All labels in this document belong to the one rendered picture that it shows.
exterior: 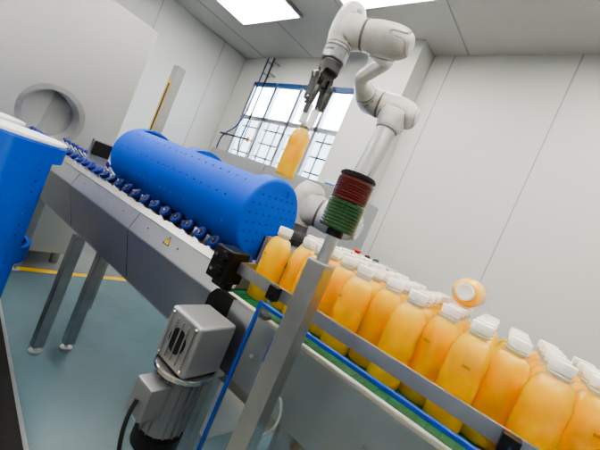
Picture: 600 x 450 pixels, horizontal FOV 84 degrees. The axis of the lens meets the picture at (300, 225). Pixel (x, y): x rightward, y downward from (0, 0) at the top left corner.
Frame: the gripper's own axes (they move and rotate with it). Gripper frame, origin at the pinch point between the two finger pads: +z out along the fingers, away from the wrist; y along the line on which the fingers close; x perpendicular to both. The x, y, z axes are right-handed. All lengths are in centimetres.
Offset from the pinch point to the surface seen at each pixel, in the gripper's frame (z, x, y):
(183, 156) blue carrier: 30.4, -33.2, 17.6
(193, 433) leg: 120, 8, -1
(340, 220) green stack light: 31, 52, 45
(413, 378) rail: 51, 69, 27
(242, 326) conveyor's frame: 63, 30, 29
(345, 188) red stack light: 26, 51, 45
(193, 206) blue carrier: 45, -15, 19
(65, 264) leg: 100, -91, 15
